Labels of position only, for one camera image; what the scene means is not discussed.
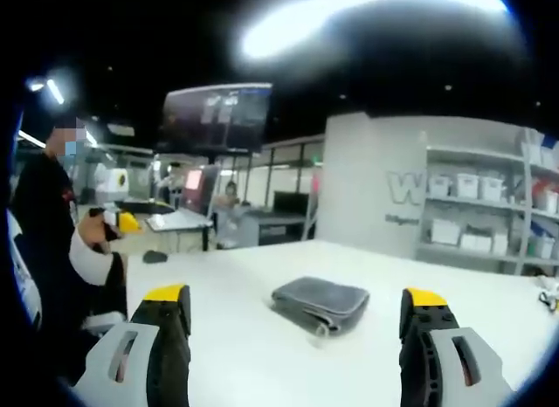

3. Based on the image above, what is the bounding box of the grey towel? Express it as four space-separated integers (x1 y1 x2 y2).
270 275 371 337

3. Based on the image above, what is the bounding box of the person's left hand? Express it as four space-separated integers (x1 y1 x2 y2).
76 209 124 253

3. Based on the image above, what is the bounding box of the white and yellow machine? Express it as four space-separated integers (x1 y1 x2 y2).
104 169 129 204

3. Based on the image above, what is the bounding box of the grey background table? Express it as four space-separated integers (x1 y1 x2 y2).
144 207 216 252

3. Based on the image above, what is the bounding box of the white worn device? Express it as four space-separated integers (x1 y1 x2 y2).
7 209 44 334

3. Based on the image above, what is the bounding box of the person's black clothing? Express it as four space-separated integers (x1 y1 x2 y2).
9 152 128 382

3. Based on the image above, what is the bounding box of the blue face mask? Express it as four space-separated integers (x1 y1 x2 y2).
63 139 86 160

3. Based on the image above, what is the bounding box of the hanging dark monitor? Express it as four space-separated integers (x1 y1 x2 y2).
157 82 273 154

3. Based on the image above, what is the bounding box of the white and black object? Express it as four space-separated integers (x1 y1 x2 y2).
535 274 559 314

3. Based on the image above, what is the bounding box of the small ceiling light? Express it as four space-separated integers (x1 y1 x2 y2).
24 76 66 106

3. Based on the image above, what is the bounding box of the dark background desk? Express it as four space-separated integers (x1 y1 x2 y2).
242 210 307 247

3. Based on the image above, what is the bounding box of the black desk monitor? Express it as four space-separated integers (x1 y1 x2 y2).
273 190 310 214

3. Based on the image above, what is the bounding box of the group of white storage boxes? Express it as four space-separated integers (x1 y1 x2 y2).
426 172 556 260

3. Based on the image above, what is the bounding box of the grey shelving unit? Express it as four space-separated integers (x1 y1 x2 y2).
418 127 559 278

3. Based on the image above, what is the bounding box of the long ceiling light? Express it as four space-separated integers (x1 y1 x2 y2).
238 0 510 61

